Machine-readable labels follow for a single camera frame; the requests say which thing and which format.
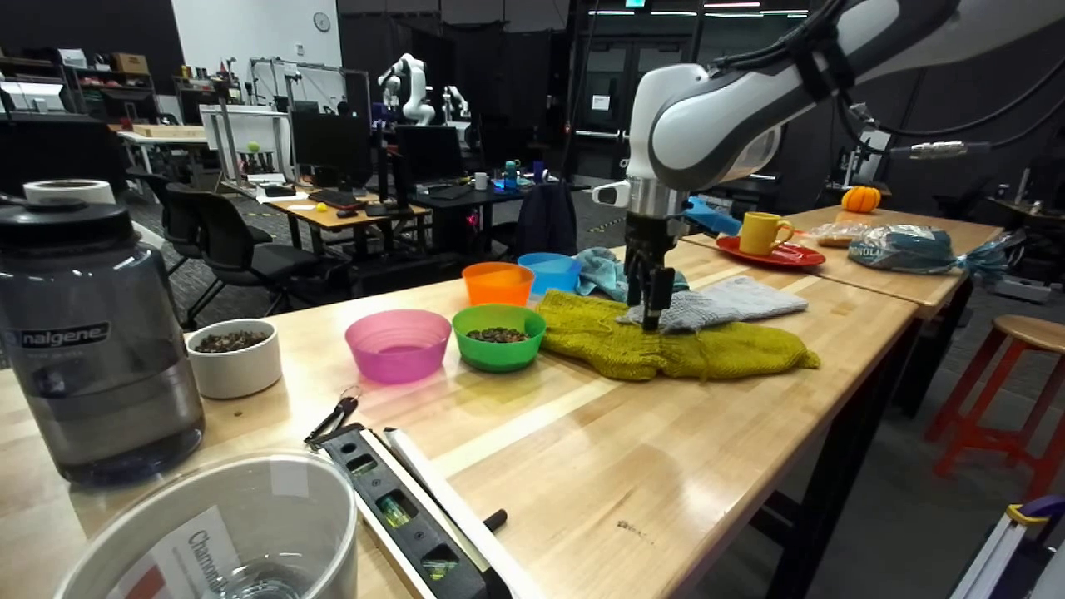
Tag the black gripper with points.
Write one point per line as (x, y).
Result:
(649, 236)

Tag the grey knitted cloth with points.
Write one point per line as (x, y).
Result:
(743, 301)

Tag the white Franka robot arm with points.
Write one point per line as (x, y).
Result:
(734, 112)

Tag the teal knitted cloth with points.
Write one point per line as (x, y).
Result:
(601, 271)

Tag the yellow-green knitted cloth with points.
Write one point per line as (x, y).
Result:
(665, 351)

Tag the blue plastic bowl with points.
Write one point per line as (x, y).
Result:
(549, 274)

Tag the yellow mug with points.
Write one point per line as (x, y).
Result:
(761, 233)

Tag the red plate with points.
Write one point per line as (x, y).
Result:
(794, 260)

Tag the orange plastic bowl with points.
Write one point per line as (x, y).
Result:
(497, 287)

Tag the green plastic bowl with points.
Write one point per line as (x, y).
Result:
(499, 341)

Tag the orange pumpkin object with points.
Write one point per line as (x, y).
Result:
(859, 202)

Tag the pink plastic bowl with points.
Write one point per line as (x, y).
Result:
(397, 353)

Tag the plastic bag of blue cloths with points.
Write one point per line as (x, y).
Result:
(910, 246)

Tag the small white background robot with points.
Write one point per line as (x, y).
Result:
(452, 105)

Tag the tall white background robot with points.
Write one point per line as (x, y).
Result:
(407, 86)

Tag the wooden background desk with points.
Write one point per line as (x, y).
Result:
(333, 213)

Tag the black spirit level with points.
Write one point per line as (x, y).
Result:
(410, 521)

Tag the black desk monitor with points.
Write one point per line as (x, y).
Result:
(331, 148)

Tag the orange stool wooden seat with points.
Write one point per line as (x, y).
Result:
(1018, 376)

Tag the black mesh office chair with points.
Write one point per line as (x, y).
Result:
(235, 243)

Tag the small white bowl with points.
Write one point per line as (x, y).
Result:
(235, 359)

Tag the white equipment cart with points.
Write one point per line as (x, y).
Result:
(248, 140)

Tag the grey transparent pitcher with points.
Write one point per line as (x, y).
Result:
(95, 353)

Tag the white tape roll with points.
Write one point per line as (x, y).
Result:
(67, 190)

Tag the blue wrist camera housing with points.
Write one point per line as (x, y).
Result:
(710, 218)

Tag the long wooden table black frame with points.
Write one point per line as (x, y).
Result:
(620, 466)

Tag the short wooden table black frame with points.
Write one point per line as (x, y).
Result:
(943, 230)

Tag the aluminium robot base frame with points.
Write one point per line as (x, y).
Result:
(1004, 552)

